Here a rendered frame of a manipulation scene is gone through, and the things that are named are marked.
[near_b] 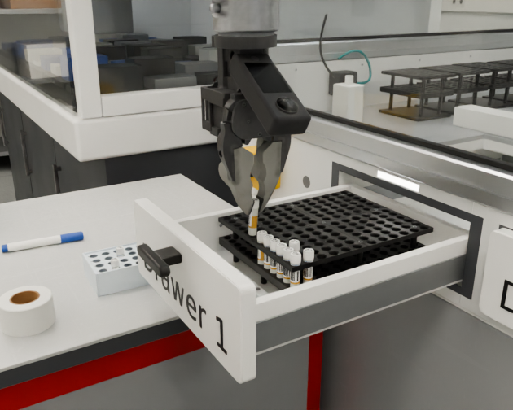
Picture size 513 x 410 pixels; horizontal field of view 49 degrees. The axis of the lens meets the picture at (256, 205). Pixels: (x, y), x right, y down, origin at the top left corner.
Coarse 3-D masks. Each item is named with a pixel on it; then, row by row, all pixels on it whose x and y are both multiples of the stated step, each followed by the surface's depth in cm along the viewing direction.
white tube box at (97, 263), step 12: (96, 252) 91; (108, 252) 91; (132, 252) 91; (84, 264) 90; (96, 264) 87; (108, 264) 87; (120, 264) 87; (132, 264) 87; (96, 276) 83; (108, 276) 84; (120, 276) 85; (132, 276) 86; (96, 288) 84; (108, 288) 85; (120, 288) 86; (132, 288) 87
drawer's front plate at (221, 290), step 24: (144, 216) 73; (168, 216) 69; (144, 240) 75; (168, 240) 67; (192, 240) 63; (192, 264) 62; (216, 264) 57; (192, 288) 63; (216, 288) 57; (240, 288) 53; (192, 312) 64; (216, 312) 58; (240, 312) 53; (216, 336) 59; (240, 336) 54; (240, 360) 55
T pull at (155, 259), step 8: (144, 248) 65; (168, 248) 65; (144, 256) 64; (152, 256) 63; (160, 256) 63; (168, 256) 63; (176, 256) 63; (152, 264) 62; (160, 264) 61; (168, 264) 63; (160, 272) 60; (168, 272) 60
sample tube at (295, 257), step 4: (292, 252) 64; (296, 252) 64; (292, 256) 63; (296, 256) 63; (300, 256) 63; (292, 260) 63; (296, 260) 63; (300, 260) 63; (292, 264) 63; (296, 264) 63; (296, 272) 64; (292, 276) 64; (296, 276) 64; (292, 280) 64; (296, 280) 64; (292, 284) 64; (296, 284) 64
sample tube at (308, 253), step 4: (308, 248) 65; (304, 252) 64; (308, 252) 64; (312, 252) 64; (304, 256) 64; (308, 256) 64; (312, 256) 64; (304, 260) 64; (308, 260) 64; (312, 260) 64; (308, 268) 64; (312, 268) 65; (304, 272) 65; (308, 272) 65; (312, 272) 65; (304, 276) 65; (308, 276) 65; (312, 276) 65; (304, 280) 65; (308, 280) 65
